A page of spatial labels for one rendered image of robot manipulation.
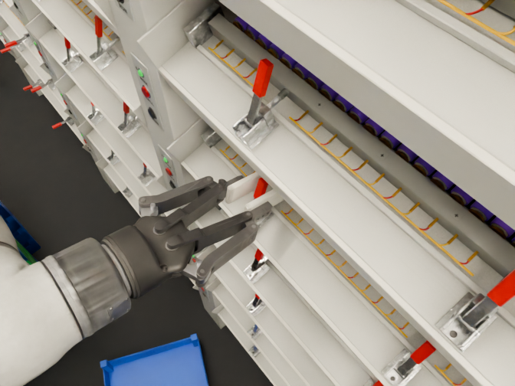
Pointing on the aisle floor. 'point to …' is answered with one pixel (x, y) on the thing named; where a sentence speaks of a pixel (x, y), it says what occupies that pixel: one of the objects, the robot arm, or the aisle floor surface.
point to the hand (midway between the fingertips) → (257, 192)
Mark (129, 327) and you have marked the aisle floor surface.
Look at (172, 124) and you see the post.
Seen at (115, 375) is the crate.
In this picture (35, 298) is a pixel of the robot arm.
